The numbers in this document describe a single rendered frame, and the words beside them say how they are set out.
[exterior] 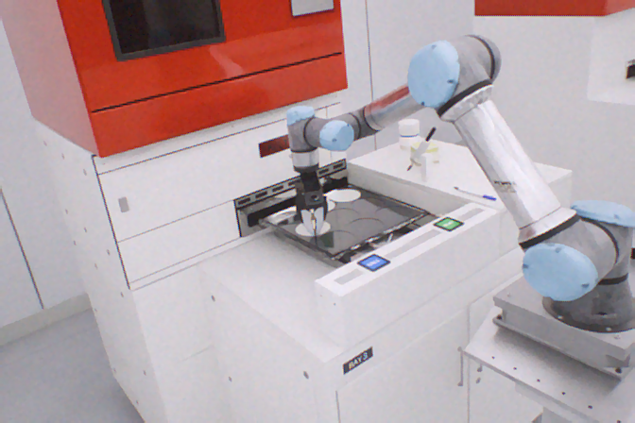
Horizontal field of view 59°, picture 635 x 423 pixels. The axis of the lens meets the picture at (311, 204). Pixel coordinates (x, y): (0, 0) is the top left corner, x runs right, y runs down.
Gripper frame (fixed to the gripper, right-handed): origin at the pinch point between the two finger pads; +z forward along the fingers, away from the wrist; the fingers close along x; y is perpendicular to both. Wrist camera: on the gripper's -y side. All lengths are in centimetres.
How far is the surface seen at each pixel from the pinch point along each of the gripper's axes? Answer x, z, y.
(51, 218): 121, 35, 132
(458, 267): -33.4, 5.0, -22.0
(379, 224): -18.9, 1.4, 1.9
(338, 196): -11.3, 1.3, 25.9
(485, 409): -44, 60, -16
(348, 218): -11.1, 1.4, 8.8
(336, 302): 0.3, -2.5, -39.6
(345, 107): -50, 24, 231
